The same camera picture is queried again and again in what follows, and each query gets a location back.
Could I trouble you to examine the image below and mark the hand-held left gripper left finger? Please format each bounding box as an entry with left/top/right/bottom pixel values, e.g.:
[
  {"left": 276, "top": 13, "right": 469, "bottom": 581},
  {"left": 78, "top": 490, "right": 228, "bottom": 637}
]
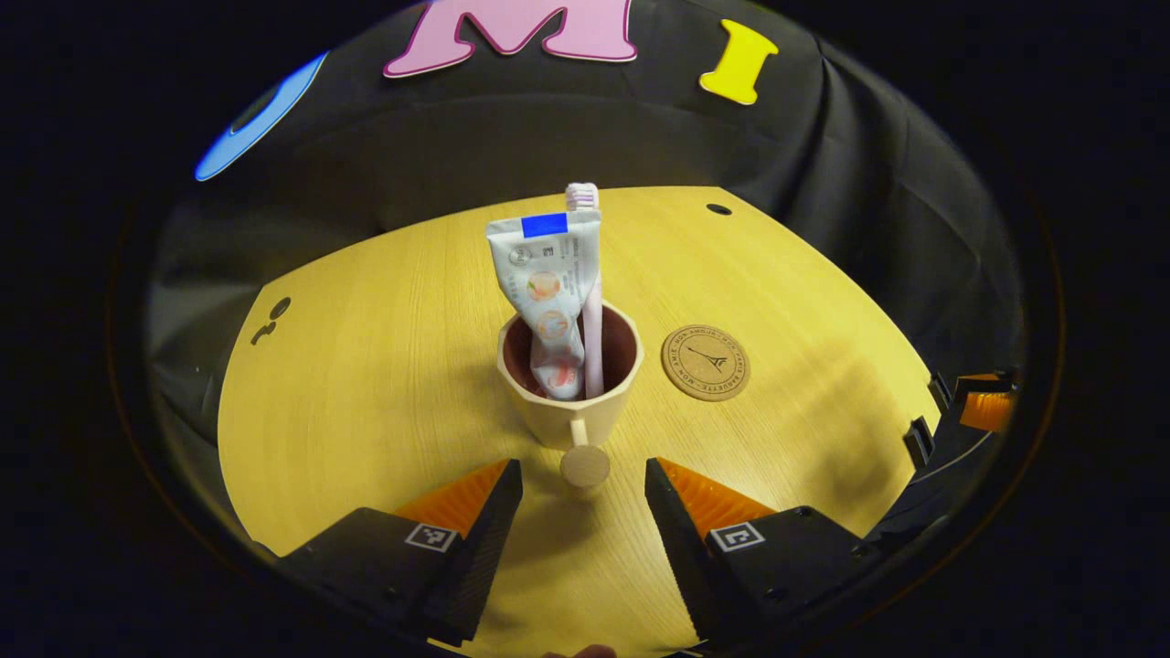
[{"left": 274, "top": 459, "right": 524, "bottom": 648}]

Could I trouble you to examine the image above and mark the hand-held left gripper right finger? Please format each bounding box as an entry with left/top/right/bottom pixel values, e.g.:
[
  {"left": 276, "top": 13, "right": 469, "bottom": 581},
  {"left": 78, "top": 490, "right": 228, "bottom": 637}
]
[{"left": 644, "top": 457, "right": 883, "bottom": 645}]

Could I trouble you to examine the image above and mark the beige cup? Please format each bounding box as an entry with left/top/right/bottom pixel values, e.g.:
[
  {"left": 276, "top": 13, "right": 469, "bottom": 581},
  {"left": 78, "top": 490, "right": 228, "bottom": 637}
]
[{"left": 496, "top": 302, "right": 644, "bottom": 488}]

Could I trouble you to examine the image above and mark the pink toothbrush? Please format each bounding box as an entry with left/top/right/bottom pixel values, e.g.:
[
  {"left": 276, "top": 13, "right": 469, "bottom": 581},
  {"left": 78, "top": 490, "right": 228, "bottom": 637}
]
[{"left": 565, "top": 183, "right": 606, "bottom": 398}]

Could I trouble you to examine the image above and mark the white toothpaste tube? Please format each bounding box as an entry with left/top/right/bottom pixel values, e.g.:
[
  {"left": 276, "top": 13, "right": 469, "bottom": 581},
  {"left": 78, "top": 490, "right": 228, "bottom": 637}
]
[{"left": 485, "top": 210, "right": 602, "bottom": 401}]

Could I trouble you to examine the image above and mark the black backdrop cloth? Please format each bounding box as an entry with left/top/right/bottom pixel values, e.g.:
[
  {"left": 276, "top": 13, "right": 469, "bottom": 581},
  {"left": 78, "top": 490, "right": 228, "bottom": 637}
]
[{"left": 146, "top": 0, "right": 1025, "bottom": 513}]

